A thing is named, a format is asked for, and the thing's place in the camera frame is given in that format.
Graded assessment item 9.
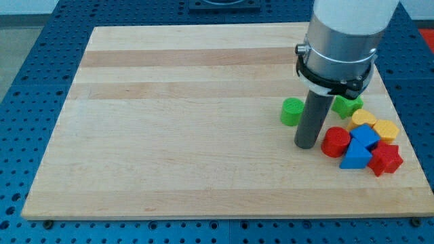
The green circle block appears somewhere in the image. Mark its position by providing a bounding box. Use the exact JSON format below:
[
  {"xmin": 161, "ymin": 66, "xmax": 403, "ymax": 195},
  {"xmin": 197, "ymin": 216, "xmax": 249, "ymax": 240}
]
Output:
[{"xmin": 280, "ymin": 98, "xmax": 304, "ymax": 126}]

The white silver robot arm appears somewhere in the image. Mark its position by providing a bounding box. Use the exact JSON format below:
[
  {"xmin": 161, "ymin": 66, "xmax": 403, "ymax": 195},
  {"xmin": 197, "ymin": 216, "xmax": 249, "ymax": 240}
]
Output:
[{"xmin": 295, "ymin": 0, "xmax": 399, "ymax": 100}]

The green star block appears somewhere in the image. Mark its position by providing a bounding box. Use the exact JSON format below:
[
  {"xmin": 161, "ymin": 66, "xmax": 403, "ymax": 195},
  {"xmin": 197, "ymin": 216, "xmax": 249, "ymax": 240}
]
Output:
[{"xmin": 332, "ymin": 96, "xmax": 363, "ymax": 119}]

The red star block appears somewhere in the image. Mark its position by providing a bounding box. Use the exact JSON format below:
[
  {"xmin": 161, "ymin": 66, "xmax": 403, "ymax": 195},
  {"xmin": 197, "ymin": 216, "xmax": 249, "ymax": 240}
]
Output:
[{"xmin": 368, "ymin": 141, "xmax": 403, "ymax": 177}]

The light wooden board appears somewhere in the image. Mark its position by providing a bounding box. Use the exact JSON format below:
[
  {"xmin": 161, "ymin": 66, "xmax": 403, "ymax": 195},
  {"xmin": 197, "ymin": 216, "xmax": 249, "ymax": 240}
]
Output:
[{"xmin": 22, "ymin": 22, "xmax": 433, "ymax": 220}]

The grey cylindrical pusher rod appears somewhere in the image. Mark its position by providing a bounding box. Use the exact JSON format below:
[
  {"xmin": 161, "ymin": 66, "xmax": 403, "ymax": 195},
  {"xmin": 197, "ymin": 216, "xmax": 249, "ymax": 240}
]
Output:
[{"xmin": 294, "ymin": 91, "xmax": 334, "ymax": 149}]

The red cylinder block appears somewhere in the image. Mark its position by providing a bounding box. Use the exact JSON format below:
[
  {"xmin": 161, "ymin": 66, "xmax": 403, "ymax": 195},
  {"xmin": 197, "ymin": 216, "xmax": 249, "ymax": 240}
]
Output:
[{"xmin": 321, "ymin": 127, "xmax": 351, "ymax": 158}]

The yellow heart block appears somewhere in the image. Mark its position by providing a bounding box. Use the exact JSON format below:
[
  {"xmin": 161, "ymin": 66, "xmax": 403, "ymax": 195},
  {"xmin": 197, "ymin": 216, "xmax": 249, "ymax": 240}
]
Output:
[{"xmin": 347, "ymin": 108, "xmax": 377, "ymax": 131}]

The blue triangle block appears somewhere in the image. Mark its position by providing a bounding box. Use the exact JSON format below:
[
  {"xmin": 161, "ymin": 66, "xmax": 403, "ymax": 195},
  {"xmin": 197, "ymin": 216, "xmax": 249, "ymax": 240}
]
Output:
[{"xmin": 339, "ymin": 139, "xmax": 372, "ymax": 169}]

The blue cube block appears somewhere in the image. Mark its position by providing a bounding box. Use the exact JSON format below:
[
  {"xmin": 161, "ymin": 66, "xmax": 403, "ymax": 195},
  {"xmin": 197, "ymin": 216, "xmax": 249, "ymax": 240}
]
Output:
[{"xmin": 349, "ymin": 124, "xmax": 380, "ymax": 150}]

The yellow hexagon block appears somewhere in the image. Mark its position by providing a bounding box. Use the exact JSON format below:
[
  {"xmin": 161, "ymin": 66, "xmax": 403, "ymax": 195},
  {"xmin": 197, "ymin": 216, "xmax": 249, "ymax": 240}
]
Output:
[{"xmin": 372, "ymin": 119, "xmax": 400, "ymax": 144}]

